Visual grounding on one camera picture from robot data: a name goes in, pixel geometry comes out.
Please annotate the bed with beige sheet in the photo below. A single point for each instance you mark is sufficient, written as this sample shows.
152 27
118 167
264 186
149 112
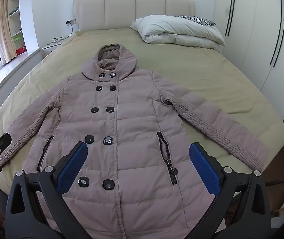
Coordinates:
206 79

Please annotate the cream padded headboard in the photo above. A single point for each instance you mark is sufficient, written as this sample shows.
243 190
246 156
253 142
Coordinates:
132 11

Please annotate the white wall shelf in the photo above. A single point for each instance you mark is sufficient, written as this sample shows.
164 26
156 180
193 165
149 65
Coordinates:
16 17

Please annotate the white window ledge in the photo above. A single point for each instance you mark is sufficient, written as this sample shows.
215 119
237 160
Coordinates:
14 69

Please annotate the green box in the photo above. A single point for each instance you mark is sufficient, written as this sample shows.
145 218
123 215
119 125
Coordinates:
17 38

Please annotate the white wardrobe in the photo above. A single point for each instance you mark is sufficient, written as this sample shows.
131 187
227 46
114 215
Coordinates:
256 42

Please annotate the zebra print pillow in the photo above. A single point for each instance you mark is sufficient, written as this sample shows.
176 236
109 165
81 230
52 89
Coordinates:
199 20

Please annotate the beige curtain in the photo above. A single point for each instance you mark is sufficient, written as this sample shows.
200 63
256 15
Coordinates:
3 25

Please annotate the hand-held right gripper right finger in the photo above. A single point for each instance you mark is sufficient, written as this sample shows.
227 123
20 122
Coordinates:
204 169

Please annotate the mauve hooded puffer coat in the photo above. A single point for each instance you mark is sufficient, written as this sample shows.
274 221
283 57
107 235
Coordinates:
132 129

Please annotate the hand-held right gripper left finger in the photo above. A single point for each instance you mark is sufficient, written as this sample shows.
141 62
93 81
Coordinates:
72 166

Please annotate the wall socket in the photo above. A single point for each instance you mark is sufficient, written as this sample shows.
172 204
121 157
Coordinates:
71 22

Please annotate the white nightstand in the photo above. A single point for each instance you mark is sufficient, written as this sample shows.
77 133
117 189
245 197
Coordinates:
50 46

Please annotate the folded white duvet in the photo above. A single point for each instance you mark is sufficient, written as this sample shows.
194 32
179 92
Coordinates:
176 29

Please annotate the red box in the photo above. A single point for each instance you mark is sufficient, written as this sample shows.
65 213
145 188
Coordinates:
20 50

